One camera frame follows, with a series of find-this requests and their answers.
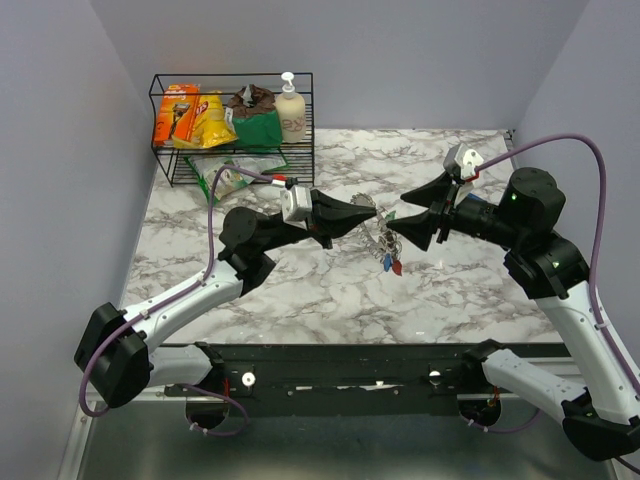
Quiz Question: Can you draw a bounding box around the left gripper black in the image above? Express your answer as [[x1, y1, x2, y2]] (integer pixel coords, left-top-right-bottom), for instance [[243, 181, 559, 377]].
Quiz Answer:
[[257, 189, 377, 254]]

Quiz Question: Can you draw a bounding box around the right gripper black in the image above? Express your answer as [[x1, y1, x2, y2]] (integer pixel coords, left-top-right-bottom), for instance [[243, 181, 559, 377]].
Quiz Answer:
[[386, 169, 525, 251]]

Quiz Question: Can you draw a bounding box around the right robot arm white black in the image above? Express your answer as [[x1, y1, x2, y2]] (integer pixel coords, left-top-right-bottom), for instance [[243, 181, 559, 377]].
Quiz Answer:
[[388, 168, 639, 461]]

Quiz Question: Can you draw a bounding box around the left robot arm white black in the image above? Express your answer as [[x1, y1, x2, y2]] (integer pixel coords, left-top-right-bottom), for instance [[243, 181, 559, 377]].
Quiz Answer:
[[74, 186, 376, 408]]

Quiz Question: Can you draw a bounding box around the red key tag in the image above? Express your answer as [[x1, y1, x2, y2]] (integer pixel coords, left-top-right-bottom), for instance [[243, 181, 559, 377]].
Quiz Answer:
[[391, 260, 403, 276]]

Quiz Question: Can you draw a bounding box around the blue key tag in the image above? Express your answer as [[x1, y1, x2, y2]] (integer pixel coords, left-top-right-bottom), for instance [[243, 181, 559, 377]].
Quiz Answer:
[[383, 254, 393, 272]]

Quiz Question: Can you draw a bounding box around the green white snack bag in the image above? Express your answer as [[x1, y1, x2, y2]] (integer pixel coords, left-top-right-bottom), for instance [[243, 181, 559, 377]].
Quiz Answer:
[[185, 155, 288, 204]]

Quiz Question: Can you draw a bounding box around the beige soap pump bottle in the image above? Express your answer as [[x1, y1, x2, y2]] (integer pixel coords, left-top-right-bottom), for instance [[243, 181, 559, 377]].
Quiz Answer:
[[274, 72, 306, 143]]

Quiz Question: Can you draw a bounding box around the green and brown bag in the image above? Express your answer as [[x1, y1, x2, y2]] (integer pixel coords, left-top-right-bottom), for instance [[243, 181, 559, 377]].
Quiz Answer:
[[225, 84, 283, 148]]

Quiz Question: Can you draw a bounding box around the yellow chips bag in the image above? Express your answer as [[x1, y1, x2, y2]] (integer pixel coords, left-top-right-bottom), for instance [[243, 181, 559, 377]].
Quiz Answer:
[[172, 91, 238, 149]]

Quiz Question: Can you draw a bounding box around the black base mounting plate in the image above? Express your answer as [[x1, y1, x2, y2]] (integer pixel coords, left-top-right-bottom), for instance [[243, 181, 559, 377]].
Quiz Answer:
[[102, 342, 586, 418]]

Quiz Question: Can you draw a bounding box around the orange razor package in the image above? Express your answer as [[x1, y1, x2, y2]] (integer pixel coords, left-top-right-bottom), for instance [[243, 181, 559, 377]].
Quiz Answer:
[[152, 83, 200, 147]]

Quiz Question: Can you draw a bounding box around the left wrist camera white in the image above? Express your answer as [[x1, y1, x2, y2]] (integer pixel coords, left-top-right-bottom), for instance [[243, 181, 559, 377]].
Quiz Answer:
[[271, 175, 313, 229]]

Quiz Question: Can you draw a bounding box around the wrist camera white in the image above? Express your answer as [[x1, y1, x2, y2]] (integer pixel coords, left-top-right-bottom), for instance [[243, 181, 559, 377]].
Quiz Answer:
[[443, 143, 485, 206], [271, 175, 313, 229]]

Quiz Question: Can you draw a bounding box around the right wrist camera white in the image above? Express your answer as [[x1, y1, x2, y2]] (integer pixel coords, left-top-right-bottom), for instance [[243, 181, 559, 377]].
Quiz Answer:
[[443, 143, 485, 206]]

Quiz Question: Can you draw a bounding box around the black wire shelf rack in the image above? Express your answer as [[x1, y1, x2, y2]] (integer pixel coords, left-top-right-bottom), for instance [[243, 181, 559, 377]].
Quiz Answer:
[[148, 71, 316, 186]]

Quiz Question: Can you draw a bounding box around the aluminium rail frame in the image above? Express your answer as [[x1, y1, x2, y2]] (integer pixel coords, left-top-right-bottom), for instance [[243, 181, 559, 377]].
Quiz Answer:
[[79, 355, 612, 402]]

